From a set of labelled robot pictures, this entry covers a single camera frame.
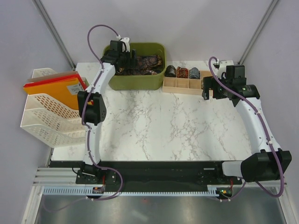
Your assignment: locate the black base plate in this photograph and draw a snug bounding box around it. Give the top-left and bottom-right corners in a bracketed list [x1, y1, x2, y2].
[50, 161, 242, 192]

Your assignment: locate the pile of ties in bin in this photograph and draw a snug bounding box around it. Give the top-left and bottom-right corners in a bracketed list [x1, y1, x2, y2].
[114, 54, 164, 76]

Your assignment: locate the orange folder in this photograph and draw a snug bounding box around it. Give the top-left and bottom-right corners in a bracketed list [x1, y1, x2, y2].
[23, 78, 84, 110]

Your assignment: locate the white slotted cable duct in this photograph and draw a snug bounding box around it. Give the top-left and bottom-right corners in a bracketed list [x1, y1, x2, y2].
[43, 186, 232, 196]

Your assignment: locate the blue grey rolled tie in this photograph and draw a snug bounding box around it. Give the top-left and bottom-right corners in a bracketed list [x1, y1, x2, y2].
[189, 67, 200, 79]

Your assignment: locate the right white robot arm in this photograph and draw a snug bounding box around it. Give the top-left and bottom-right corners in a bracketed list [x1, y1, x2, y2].
[202, 61, 292, 184]

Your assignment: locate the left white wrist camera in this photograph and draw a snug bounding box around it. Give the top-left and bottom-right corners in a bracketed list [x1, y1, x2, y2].
[116, 35, 130, 52]

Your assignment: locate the dark paisley tie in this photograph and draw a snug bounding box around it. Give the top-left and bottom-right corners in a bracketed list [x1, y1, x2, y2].
[116, 63, 151, 76]

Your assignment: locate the red folder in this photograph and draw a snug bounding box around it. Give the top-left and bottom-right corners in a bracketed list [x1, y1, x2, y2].
[23, 74, 87, 90]

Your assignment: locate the black rolled tie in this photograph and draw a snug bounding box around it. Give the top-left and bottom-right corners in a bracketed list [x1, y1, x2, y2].
[164, 65, 177, 77]

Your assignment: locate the red rolled tie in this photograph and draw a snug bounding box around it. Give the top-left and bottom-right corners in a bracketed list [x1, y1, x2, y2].
[177, 66, 189, 78]

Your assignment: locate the green plastic bin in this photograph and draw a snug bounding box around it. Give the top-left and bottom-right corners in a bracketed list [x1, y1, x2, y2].
[109, 42, 166, 91]

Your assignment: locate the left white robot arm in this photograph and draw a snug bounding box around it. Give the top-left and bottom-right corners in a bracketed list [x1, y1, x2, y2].
[76, 37, 136, 184]

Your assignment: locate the brown patterned tie in bin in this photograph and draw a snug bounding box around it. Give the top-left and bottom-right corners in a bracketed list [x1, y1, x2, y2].
[137, 55, 163, 69]

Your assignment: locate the wooden divided tray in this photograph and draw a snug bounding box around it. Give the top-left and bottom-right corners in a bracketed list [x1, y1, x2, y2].
[162, 71, 212, 95]

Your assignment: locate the aluminium rail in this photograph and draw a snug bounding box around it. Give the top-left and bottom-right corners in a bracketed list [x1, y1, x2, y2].
[33, 168, 77, 186]

